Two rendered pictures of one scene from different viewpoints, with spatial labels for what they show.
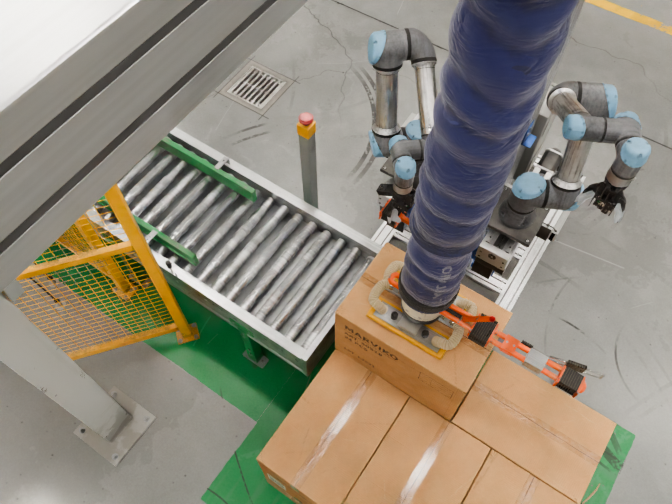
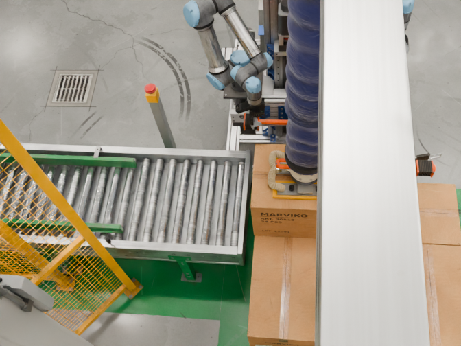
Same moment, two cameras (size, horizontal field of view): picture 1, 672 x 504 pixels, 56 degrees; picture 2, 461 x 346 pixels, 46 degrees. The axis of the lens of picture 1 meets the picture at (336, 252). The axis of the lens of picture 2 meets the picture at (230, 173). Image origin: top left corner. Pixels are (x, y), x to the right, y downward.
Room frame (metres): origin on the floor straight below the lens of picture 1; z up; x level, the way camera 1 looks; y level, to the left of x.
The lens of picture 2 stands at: (-0.07, 0.50, 3.57)
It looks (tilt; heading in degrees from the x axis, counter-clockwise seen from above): 61 degrees down; 340
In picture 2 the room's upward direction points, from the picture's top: 10 degrees counter-clockwise
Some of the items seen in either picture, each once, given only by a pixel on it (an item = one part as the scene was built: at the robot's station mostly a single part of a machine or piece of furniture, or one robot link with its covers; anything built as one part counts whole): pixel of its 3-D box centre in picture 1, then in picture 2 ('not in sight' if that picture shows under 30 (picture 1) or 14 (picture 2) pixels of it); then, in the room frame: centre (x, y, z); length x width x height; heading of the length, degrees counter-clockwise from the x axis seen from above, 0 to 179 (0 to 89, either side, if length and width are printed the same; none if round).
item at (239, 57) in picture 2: (416, 138); (240, 64); (1.73, -0.34, 1.20); 0.13 x 0.12 x 0.14; 98
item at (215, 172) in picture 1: (144, 123); (18, 153); (2.34, 1.06, 0.60); 1.60 x 0.10 x 0.09; 56
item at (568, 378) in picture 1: (569, 381); (424, 168); (0.72, -0.84, 1.07); 0.08 x 0.07 x 0.05; 56
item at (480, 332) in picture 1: (482, 329); not in sight; (0.92, -0.55, 1.07); 0.10 x 0.08 x 0.06; 146
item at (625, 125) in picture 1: (621, 131); not in sight; (1.25, -0.85, 1.82); 0.11 x 0.11 x 0.08; 83
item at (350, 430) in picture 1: (432, 451); (352, 267); (0.63, -0.44, 0.34); 1.20 x 1.00 x 0.40; 56
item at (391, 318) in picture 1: (409, 326); (304, 189); (0.98, -0.29, 0.97); 0.34 x 0.10 x 0.05; 56
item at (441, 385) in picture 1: (418, 331); (306, 192); (1.05, -0.35, 0.74); 0.60 x 0.40 x 0.40; 56
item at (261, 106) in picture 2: (402, 197); (256, 106); (1.42, -0.26, 1.22); 0.09 x 0.08 x 0.12; 57
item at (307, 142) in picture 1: (310, 185); (167, 136); (2.00, 0.14, 0.50); 0.07 x 0.07 x 1.00; 56
